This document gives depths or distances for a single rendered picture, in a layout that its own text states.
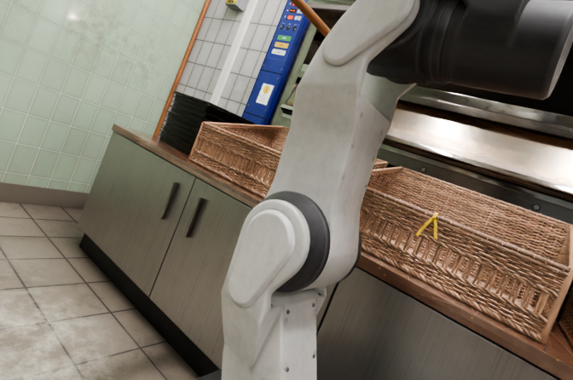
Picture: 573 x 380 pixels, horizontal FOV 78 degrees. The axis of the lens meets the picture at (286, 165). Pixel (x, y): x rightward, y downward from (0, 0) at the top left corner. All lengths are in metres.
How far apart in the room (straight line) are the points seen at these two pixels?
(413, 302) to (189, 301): 0.69
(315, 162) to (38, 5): 1.75
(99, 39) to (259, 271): 1.84
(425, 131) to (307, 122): 0.96
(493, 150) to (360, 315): 0.78
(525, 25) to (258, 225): 0.40
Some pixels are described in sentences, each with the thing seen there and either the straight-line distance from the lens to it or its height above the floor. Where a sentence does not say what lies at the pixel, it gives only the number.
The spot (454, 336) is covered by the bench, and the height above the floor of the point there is 0.52.
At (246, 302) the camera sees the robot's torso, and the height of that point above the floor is 0.53.
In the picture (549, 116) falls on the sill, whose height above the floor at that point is 1.17.
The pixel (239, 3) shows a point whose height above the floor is 1.43.
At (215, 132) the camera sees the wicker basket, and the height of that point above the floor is 0.71.
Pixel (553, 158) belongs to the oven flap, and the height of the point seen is 1.04.
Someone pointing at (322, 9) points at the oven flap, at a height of 1.38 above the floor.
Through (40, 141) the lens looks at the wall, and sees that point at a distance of 2.18.
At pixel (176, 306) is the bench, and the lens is 1.28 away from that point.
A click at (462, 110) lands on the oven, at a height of 1.12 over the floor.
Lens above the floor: 0.73
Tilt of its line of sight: 2 degrees down
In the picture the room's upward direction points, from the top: 22 degrees clockwise
